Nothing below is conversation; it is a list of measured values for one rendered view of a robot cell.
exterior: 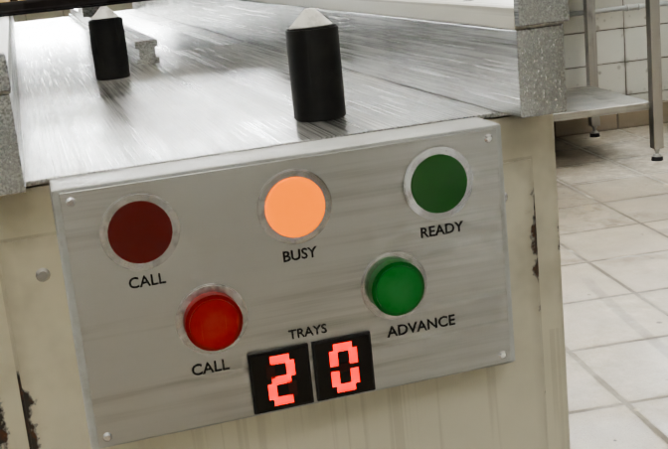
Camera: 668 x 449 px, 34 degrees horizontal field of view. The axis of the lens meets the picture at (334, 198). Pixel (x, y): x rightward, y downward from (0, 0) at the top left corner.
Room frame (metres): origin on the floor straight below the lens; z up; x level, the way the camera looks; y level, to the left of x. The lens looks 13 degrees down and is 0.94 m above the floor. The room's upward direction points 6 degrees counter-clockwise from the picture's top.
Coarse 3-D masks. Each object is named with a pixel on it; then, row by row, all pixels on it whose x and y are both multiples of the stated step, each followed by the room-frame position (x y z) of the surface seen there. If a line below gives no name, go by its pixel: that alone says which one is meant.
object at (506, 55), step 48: (192, 0) 1.66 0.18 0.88; (240, 0) 1.30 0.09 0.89; (288, 0) 1.07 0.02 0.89; (336, 0) 0.91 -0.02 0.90; (384, 0) 0.79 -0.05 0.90; (432, 0) 0.72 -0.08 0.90; (480, 0) 0.67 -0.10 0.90; (528, 0) 0.58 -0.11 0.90; (384, 48) 0.80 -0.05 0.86; (432, 48) 0.71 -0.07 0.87; (480, 48) 0.63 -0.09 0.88; (528, 48) 0.59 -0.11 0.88; (480, 96) 0.64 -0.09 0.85; (528, 96) 0.59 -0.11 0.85
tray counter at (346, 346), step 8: (336, 344) 0.55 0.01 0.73; (344, 344) 0.55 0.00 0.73; (336, 352) 0.55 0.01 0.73; (352, 352) 0.55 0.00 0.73; (336, 360) 0.55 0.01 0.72; (352, 360) 0.55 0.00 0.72; (336, 368) 0.55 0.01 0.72; (344, 368) 0.55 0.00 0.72; (352, 368) 0.55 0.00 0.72; (336, 376) 0.55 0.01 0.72; (352, 376) 0.55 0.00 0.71; (336, 384) 0.55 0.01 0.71; (344, 384) 0.55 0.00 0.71; (352, 384) 0.55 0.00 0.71
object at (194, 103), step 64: (128, 64) 1.02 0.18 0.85; (192, 64) 1.08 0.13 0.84; (256, 64) 1.02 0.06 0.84; (320, 64) 0.64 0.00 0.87; (64, 128) 0.72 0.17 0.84; (128, 128) 0.69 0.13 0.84; (192, 128) 0.67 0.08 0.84; (256, 128) 0.64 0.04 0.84; (320, 128) 0.62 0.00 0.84; (384, 128) 0.60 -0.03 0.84; (512, 128) 0.62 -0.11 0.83; (512, 192) 0.61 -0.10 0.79; (0, 256) 0.54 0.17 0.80; (512, 256) 0.61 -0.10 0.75; (0, 320) 0.54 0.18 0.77; (64, 320) 0.55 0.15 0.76; (0, 384) 0.54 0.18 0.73; (64, 384) 0.55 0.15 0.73; (448, 384) 0.60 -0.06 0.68; (512, 384) 0.61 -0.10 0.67; (0, 448) 0.54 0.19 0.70; (64, 448) 0.54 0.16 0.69; (128, 448) 0.55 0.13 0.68; (192, 448) 0.56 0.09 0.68; (256, 448) 0.57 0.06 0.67; (320, 448) 0.58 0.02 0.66; (384, 448) 0.59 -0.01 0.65; (448, 448) 0.60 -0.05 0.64; (512, 448) 0.61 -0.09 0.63
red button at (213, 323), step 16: (192, 304) 0.53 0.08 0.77; (208, 304) 0.53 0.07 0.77; (224, 304) 0.53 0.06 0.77; (192, 320) 0.52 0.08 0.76; (208, 320) 0.53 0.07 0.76; (224, 320) 0.53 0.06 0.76; (240, 320) 0.53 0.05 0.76; (192, 336) 0.52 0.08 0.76; (208, 336) 0.53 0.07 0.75; (224, 336) 0.53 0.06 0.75
